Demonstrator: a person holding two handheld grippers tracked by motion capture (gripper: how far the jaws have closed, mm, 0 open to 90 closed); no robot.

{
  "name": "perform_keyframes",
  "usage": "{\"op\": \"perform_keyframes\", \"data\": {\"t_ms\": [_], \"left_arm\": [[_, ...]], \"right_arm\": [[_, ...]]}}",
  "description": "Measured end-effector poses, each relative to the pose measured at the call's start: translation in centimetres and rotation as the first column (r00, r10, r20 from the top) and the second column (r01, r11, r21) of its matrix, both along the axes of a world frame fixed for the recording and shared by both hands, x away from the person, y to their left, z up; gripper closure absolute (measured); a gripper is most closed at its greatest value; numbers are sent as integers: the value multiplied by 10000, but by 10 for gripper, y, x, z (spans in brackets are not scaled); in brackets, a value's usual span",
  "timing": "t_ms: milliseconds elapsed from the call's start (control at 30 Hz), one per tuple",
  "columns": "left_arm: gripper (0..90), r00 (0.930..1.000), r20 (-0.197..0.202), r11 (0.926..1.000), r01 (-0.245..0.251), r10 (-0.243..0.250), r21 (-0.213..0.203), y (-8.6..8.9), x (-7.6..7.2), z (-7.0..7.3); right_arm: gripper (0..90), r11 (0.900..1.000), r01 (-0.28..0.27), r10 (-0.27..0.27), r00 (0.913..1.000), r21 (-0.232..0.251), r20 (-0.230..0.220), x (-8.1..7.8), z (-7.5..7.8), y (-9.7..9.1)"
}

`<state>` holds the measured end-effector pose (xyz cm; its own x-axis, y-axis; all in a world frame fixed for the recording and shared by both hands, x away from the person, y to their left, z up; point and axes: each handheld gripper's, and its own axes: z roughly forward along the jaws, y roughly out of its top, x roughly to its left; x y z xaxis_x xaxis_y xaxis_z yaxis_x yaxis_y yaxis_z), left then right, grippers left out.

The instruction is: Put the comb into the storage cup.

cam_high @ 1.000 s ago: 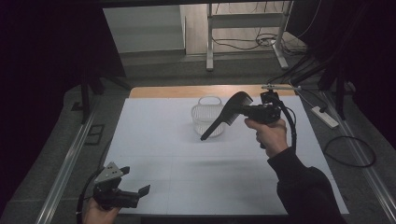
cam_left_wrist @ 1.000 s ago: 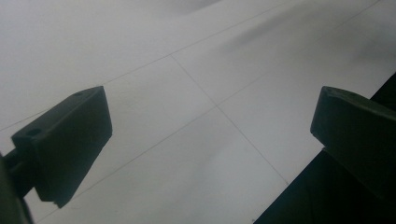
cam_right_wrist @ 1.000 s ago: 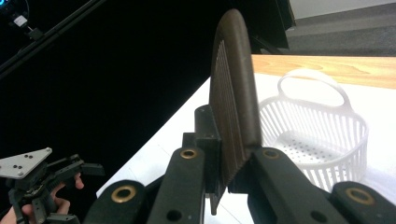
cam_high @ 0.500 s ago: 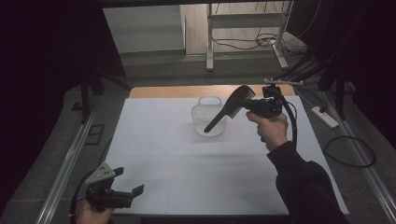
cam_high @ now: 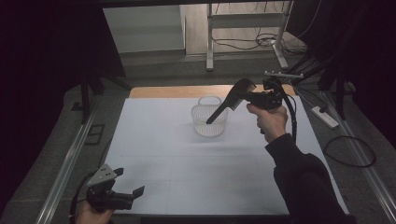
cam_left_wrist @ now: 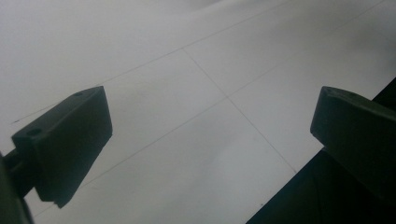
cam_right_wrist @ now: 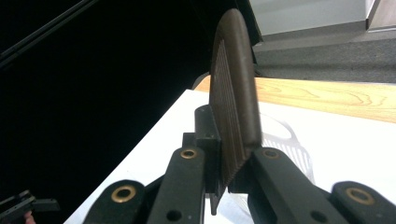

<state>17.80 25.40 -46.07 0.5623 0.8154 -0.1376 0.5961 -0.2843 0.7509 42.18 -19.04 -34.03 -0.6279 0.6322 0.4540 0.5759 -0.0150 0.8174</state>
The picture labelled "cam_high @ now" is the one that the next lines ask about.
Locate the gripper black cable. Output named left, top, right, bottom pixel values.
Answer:
left=270, top=78, right=298, bottom=143
left=68, top=172, right=94, bottom=224

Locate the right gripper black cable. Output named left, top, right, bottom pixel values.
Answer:
left=270, top=78, right=298, bottom=143

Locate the white plastic basket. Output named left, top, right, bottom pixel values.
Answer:
left=191, top=94, right=230, bottom=138

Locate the black floor cable bundle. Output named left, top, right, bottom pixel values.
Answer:
left=212, top=29, right=307, bottom=57

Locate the aluminium rail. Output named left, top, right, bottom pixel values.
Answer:
left=35, top=108, right=97, bottom=224
left=321, top=91, right=396, bottom=223

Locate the white cable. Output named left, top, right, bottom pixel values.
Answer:
left=293, top=83, right=316, bottom=108

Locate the black curtain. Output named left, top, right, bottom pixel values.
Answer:
left=0, top=0, right=127, bottom=200
left=286, top=0, right=396, bottom=147

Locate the white table cover sheet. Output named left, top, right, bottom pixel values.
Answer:
left=104, top=95, right=349, bottom=217

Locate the person's right hand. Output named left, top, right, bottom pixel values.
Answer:
left=246, top=103, right=289, bottom=144

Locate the black comb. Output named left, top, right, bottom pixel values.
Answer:
left=205, top=77, right=258, bottom=125

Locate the black looped cable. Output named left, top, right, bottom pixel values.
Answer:
left=322, top=135, right=376, bottom=169

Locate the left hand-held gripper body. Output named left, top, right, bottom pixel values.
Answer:
left=85, top=163, right=134, bottom=214

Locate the white metal desk frame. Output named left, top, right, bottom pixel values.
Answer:
left=205, top=0, right=294, bottom=72

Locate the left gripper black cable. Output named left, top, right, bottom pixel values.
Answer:
left=68, top=172, right=94, bottom=224

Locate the white power strip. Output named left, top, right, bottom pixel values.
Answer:
left=311, top=105, right=340, bottom=130

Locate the black stand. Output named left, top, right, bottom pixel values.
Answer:
left=78, top=71, right=132, bottom=125
left=292, top=52, right=348, bottom=120

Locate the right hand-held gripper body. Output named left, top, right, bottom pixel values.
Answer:
left=262, top=70, right=304, bottom=110

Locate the person's left hand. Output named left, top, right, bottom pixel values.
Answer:
left=74, top=200, right=115, bottom=224

